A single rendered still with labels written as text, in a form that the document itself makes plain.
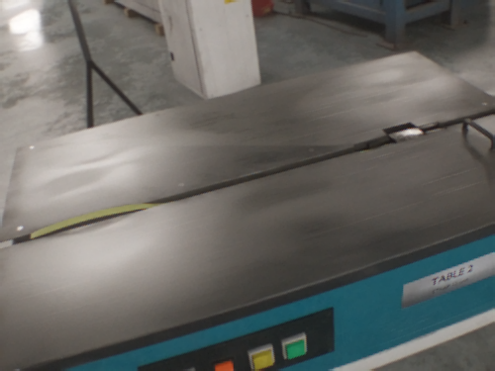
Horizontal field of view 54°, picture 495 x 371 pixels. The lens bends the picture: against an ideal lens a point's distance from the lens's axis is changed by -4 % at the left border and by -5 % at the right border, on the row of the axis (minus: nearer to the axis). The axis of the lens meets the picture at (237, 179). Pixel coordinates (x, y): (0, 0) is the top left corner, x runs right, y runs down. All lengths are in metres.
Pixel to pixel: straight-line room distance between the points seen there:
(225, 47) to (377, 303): 2.21
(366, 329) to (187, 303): 0.26
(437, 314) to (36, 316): 0.55
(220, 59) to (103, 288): 2.20
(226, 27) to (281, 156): 1.95
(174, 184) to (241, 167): 0.11
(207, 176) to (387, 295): 0.33
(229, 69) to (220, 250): 2.20
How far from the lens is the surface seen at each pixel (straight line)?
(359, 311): 0.68
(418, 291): 0.71
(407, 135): 0.87
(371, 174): 0.77
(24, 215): 0.85
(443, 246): 0.67
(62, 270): 0.71
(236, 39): 2.78
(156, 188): 0.80
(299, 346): 0.66
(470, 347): 1.50
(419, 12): 3.47
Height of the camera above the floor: 1.17
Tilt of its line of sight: 34 degrees down
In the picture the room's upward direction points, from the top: 9 degrees counter-clockwise
